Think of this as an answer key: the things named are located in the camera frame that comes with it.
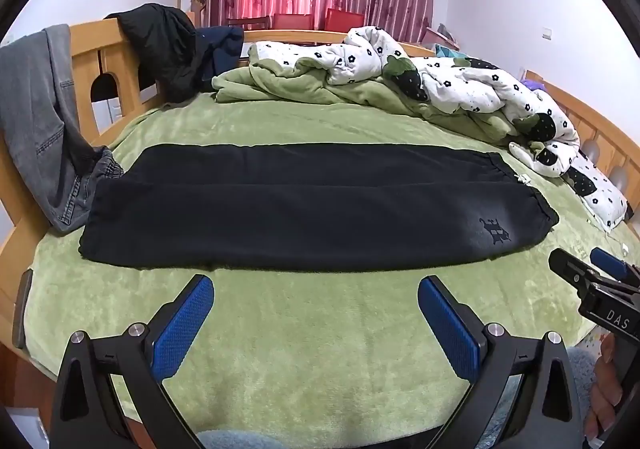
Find black pants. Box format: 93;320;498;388
79;143;560;274

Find white cable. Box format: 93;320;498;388
584;213;632;252

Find black jacket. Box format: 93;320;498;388
104;3;211;104

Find wooden chair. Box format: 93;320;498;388
226;16;271;31

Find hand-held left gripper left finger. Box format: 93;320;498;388
50;274;216;449

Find red chair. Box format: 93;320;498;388
325;8;366;33
272;13;315;31

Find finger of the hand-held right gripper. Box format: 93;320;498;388
548;248;603;302
590;247;640;291

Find grey jeans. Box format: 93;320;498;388
0;24;125;235

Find navy blue garment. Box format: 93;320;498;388
192;26;245;93

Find white floral green quilt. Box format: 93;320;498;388
212;26;629;231

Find wooden bed frame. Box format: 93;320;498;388
0;20;640;380

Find green fleece bed blanket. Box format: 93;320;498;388
22;92;640;449

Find person's right hand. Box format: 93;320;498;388
585;332;625;441

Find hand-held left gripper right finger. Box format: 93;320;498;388
417;275;586;449

